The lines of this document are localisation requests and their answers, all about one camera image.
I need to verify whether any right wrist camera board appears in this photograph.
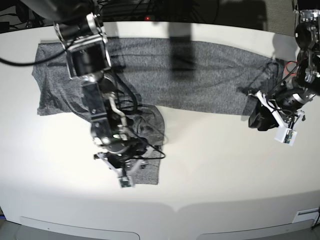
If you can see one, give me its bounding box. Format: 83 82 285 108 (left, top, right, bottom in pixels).
118 176 136 189

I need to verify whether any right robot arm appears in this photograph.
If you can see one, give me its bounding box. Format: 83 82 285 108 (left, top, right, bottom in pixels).
24 0 154 183

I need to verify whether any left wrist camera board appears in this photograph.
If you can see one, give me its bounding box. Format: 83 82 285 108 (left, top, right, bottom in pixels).
274 126 297 146

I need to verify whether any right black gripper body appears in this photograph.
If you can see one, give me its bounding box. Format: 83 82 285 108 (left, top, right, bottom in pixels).
104 139 147 169

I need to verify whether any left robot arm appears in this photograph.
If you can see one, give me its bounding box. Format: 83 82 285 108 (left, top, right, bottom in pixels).
248 0 320 131

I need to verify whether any grey long-sleeve T-shirt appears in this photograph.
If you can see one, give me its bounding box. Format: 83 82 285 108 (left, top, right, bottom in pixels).
31 36 286 186

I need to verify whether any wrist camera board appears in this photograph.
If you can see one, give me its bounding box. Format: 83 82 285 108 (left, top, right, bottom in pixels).
118 176 136 189
274 126 297 146

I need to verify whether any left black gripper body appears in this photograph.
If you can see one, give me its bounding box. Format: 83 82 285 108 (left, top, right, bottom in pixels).
268 89 306 117

